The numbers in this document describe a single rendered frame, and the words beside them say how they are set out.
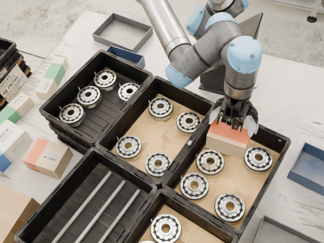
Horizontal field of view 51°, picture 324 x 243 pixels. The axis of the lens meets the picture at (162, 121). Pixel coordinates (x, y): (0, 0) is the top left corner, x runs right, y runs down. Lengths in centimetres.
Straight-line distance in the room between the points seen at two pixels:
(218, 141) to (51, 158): 75
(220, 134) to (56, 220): 66
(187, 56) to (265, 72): 92
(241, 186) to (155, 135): 39
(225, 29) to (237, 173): 62
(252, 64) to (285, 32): 229
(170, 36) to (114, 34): 106
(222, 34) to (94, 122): 78
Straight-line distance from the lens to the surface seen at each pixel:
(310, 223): 142
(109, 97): 151
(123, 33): 197
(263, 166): 128
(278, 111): 162
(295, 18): 321
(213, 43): 85
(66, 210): 130
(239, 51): 77
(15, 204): 135
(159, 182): 116
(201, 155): 128
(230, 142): 101
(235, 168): 130
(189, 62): 87
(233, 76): 81
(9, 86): 236
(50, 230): 130
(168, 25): 96
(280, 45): 293
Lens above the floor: 199
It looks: 57 degrees down
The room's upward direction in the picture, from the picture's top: 8 degrees counter-clockwise
